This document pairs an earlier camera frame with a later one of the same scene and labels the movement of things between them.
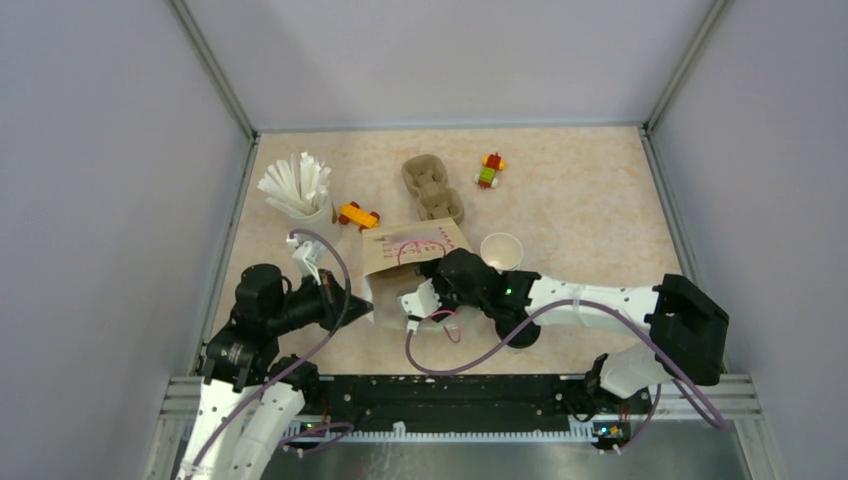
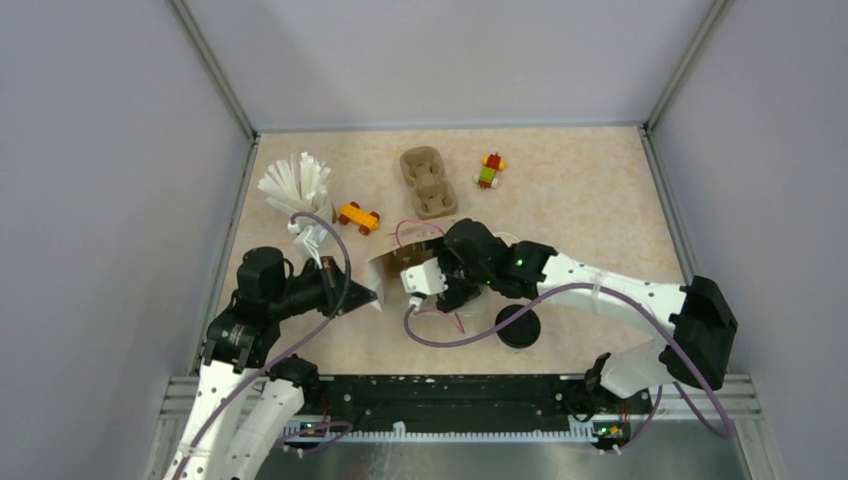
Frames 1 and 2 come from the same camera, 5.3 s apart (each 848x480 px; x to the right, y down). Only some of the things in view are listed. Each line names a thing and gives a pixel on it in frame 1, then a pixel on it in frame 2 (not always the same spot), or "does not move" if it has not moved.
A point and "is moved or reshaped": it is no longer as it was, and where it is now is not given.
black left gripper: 330,293 → 332,278
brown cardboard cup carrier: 426,177 is moved or reshaped
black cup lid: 525,337 does not move
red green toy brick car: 490,165 does not move
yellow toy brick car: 352,213 does not move
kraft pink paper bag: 390,257 is moved or reshaped
